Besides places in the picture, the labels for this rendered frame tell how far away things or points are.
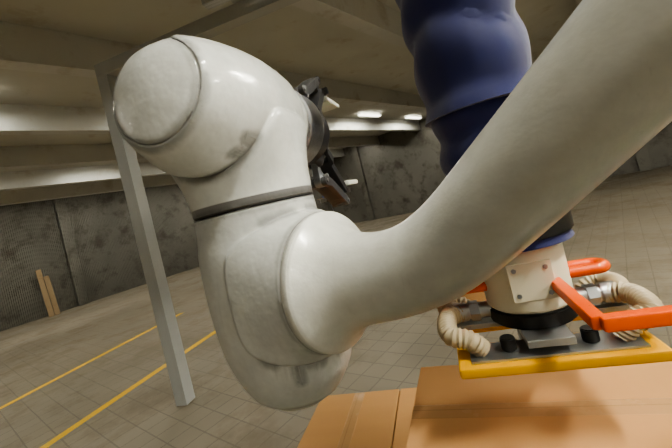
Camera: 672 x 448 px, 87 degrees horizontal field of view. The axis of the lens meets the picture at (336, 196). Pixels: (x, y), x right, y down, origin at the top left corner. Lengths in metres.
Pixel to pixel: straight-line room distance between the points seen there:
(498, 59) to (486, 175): 0.58
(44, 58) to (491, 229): 4.90
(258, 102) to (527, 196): 0.18
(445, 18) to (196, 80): 0.61
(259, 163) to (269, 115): 0.04
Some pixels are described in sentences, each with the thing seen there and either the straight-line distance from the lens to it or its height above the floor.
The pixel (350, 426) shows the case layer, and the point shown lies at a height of 0.54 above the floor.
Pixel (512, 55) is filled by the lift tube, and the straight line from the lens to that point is 0.77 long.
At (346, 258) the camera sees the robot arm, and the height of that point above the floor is 1.45.
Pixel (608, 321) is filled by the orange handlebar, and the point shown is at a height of 1.24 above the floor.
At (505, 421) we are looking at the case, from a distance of 0.96.
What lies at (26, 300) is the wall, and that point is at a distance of 15.68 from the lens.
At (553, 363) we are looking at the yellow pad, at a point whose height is 1.12.
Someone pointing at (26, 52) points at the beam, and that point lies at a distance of 4.95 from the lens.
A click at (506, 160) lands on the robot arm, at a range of 0.17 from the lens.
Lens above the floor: 1.49
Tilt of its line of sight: level
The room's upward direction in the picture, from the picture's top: 14 degrees counter-clockwise
